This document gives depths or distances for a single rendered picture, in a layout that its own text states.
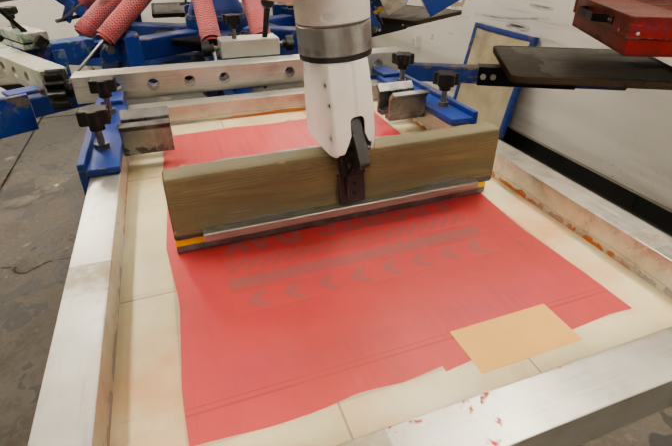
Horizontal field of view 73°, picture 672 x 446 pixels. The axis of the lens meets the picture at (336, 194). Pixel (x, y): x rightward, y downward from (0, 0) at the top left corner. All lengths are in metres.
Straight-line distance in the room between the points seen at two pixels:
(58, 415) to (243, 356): 0.14
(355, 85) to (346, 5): 0.07
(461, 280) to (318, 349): 0.17
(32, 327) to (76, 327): 1.66
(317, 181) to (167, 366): 0.24
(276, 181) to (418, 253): 0.18
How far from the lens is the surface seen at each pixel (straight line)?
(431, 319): 0.45
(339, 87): 0.45
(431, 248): 0.53
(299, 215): 0.52
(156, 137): 0.74
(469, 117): 0.80
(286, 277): 0.48
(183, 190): 0.49
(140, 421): 0.40
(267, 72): 0.99
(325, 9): 0.44
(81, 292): 0.47
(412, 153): 0.55
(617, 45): 1.37
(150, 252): 0.56
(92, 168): 0.67
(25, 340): 2.05
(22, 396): 1.86
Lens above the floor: 1.26
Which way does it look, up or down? 29 degrees down
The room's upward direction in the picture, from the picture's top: straight up
